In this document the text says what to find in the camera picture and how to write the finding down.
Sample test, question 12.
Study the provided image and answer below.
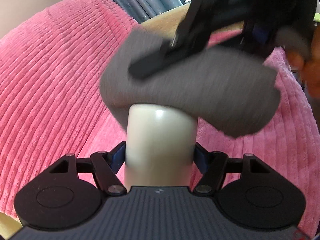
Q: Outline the person's right hand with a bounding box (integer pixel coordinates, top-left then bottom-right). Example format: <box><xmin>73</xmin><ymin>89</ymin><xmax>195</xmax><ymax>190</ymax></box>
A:
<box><xmin>285</xmin><ymin>24</ymin><xmax>320</xmax><ymax>99</ymax></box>

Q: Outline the grey cleaning cloth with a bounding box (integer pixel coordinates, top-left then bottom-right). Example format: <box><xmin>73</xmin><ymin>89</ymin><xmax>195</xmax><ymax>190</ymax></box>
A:
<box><xmin>100</xmin><ymin>29</ymin><xmax>280</xmax><ymax>138</ymax></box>

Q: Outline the pink corduroy blanket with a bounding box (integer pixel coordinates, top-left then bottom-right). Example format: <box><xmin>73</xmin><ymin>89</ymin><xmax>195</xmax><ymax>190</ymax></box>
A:
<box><xmin>1</xmin><ymin>0</ymin><xmax>319</xmax><ymax>236</ymax></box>

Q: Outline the yellow-green armchair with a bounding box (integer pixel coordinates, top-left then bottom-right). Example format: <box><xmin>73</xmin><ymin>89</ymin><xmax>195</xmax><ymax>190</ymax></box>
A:
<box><xmin>0</xmin><ymin>3</ymin><xmax>245</xmax><ymax>239</ymax></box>

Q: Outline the white insulated bottle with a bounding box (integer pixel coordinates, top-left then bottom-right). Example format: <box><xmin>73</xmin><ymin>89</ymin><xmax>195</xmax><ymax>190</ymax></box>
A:
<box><xmin>124</xmin><ymin>104</ymin><xmax>197</xmax><ymax>190</ymax></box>

